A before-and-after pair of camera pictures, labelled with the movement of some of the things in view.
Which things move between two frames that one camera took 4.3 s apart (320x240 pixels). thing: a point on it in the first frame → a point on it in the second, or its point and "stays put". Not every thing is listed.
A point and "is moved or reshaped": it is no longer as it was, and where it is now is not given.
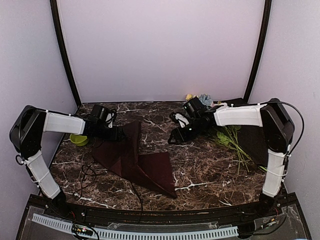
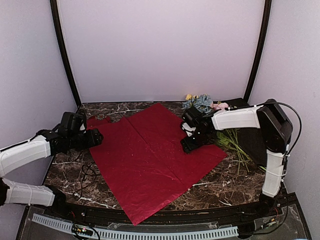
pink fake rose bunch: x=213 y=104 stays put
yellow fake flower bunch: x=190 y=96 stays put
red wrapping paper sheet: x=123 y=157 is moved or reshaped
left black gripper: x=116 y=136 → x=93 y=140
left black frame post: x=54 y=16 stays put
